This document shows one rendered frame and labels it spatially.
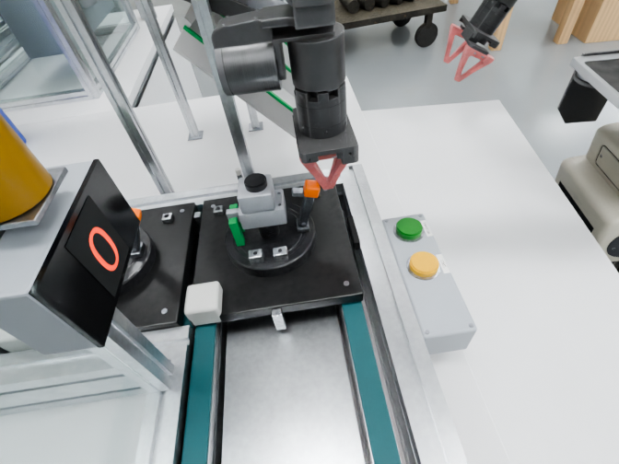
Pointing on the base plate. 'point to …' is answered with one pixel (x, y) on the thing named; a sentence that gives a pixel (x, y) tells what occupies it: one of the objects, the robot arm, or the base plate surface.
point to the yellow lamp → (19, 175)
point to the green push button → (409, 228)
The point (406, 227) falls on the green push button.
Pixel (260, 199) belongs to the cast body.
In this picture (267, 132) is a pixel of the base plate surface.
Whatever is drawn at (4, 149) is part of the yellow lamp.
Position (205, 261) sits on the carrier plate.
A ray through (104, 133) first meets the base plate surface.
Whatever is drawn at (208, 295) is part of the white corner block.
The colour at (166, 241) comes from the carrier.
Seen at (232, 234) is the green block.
